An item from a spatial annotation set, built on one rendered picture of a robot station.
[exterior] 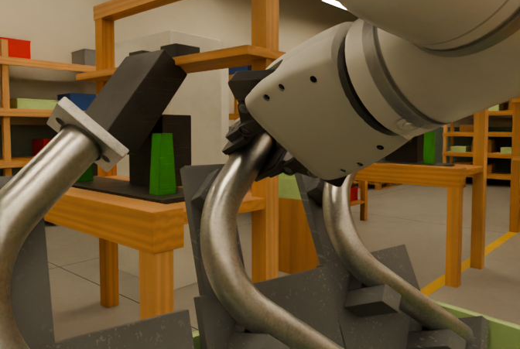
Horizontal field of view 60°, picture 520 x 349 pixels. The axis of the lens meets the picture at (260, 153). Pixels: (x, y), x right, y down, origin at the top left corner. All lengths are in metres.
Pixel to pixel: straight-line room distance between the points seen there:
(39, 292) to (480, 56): 0.30
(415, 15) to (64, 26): 6.80
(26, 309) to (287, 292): 0.23
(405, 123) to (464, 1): 0.10
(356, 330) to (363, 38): 0.36
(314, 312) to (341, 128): 0.22
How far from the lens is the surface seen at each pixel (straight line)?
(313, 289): 0.48
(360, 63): 0.27
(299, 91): 0.31
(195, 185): 0.42
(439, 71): 0.24
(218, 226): 0.37
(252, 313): 0.38
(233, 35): 8.86
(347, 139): 0.32
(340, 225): 0.49
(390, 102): 0.26
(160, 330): 0.37
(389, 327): 0.58
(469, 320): 0.63
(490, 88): 0.25
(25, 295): 0.35
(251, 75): 0.35
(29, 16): 6.77
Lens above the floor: 1.18
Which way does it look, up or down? 3 degrees down
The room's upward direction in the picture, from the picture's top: straight up
